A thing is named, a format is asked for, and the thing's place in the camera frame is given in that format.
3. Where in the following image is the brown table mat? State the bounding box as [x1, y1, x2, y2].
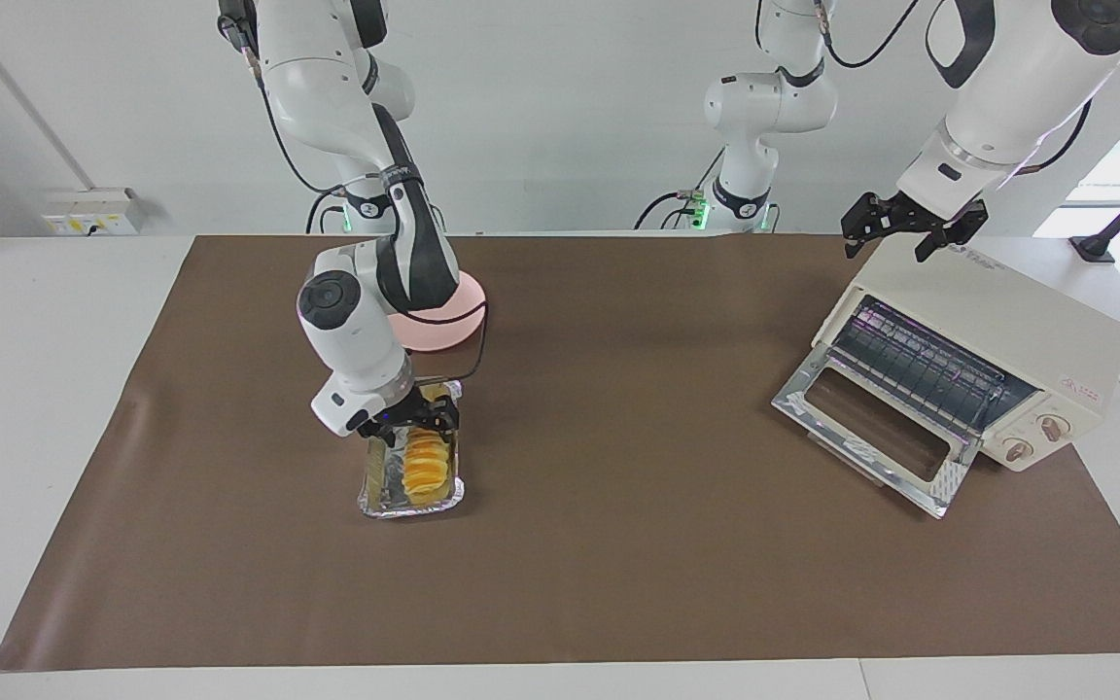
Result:
[0, 233, 1120, 672]

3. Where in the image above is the white wall cable conduit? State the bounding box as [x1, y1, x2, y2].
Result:
[0, 0, 96, 193]

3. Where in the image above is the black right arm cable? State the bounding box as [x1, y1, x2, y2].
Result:
[404, 299, 491, 382]

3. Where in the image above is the white toaster oven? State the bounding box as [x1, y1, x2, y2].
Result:
[811, 236, 1120, 474]

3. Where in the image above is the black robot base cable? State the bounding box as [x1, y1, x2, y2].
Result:
[633, 146, 724, 232]
[304, 183, 352, 235]

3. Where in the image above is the yellow bread loaf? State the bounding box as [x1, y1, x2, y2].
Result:
[402, 384, 453, 507]

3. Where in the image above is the metal oven wire rack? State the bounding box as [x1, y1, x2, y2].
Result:
[832, 297, 1043, 440]

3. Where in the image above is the aluminium foil tray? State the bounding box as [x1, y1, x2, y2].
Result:
[358, 379, 468, 520]

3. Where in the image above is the pink round plate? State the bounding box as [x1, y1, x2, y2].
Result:
[390, 270, 490, 353]

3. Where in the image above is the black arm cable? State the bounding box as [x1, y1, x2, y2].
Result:
[404, 299, 491, 382]
[813, 0, 923, 70]

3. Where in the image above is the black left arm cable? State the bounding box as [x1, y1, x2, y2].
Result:
[813, 0, 923, 70]

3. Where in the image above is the white wall socket box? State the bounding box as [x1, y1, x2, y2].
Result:
[42, 188, 144, 237]

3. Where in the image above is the glass oven door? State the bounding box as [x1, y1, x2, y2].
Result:
[772, 345, 982, 520]

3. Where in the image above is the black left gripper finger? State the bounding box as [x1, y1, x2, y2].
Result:
[915, 201, 992, 264]
[840, 194, 888, 260]

